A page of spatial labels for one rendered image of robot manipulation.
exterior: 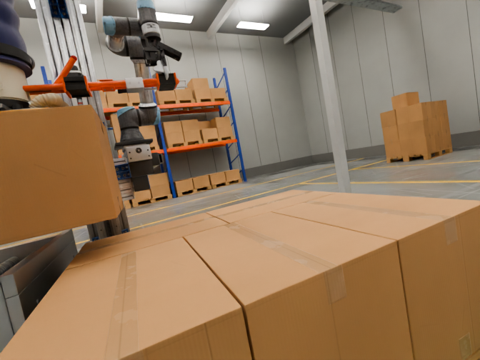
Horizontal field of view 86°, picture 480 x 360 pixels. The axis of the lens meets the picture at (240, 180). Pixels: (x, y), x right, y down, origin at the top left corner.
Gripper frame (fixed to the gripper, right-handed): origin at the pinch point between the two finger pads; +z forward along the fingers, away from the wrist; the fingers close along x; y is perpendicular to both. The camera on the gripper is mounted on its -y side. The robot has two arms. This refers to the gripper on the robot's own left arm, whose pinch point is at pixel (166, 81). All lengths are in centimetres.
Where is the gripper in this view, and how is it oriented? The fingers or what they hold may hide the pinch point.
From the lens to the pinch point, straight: 128.2
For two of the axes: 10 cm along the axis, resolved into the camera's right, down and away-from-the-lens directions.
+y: -9.1, 2.1, -3.6
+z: 2.0, 9.8, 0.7
